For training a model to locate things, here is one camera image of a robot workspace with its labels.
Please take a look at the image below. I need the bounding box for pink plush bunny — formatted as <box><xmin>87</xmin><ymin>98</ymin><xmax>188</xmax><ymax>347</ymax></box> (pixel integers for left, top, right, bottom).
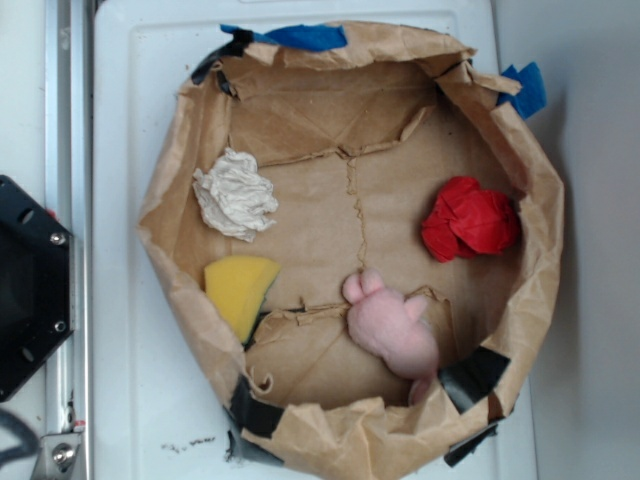
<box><xmin>342</xmin><ymin>269</ymin><xmax>439</xmax><ymax>405</ymax></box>

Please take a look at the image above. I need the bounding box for brown paper bag bin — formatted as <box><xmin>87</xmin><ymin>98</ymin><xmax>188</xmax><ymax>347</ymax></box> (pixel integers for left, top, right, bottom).
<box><xmin>138</xmin><ymin>22</ymin><xmax>564</xmax><ymax>479</ymax></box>

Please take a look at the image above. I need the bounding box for yellow sponge wedge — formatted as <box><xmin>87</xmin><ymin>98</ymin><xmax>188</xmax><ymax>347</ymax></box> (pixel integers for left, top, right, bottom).
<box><xmin>204</xmin><ymin>255</ymin><xmax>281</xmax><ymax>344</ymax></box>

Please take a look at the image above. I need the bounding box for crumpled white paper ball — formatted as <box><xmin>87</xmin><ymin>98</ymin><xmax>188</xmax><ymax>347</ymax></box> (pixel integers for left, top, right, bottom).
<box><xmin>192</xmin><ymin>148</ymin><xmax>279</xmax><ymax>243</ymax></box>

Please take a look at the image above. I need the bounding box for crumpled red paper ball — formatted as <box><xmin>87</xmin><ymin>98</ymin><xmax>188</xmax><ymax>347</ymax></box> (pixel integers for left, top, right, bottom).
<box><xmin>421</xmin><ymin>176</ymin><xmax>521</xmax><ymax>263</ymax></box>

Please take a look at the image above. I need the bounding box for blue tape strip top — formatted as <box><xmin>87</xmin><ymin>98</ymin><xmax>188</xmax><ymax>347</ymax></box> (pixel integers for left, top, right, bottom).
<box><xmin>220</xmin><ymin>24</ymin><xmax>348</xmax><ymax>52</ymax></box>

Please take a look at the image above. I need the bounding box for blue tape strip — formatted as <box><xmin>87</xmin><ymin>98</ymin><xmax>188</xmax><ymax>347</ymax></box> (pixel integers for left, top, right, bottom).
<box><xmin>220</xmin><ymin>24</ymin><xmax>348</xmax><ymax>52</ymax></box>
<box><xmin>497</xmin><ymin>62</ymin><xmax>547</xmax><ymax>120</ymax></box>

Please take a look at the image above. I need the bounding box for blue tape strip right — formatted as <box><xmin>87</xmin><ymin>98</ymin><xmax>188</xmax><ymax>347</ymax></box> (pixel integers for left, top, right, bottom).
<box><xmin>497</xmin><ymin>62</ymin><xmax>547</xmax><ymax>120</ymax></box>

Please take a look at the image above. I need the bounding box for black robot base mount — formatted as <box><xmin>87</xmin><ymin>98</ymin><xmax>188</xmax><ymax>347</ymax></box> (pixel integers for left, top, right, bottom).
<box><xmin>1</xmin><ymin>175</ymin><xmax>73</xmax><ymax>402</ymax></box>

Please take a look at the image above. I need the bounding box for aluminium frame rail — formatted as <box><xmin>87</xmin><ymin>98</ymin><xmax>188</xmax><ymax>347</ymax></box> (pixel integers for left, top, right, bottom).
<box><xmin>45</xmin><ymin>1</ymin><xmax>98</xmax><ymax>479</ymax></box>

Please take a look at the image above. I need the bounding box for metal corner bracket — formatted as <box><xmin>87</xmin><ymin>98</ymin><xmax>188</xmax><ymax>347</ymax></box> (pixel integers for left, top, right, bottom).
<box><xmin>30</xmin><ymin>432</ymin><xmax>82</xmax><ymax>480</ymax></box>

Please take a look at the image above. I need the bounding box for black cable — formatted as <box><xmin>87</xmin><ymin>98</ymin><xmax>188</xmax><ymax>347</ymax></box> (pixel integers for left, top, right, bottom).
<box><xmin>0</xmin><ymin>408</ymin><xmax>40</xmax><ymax>463</ymax></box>

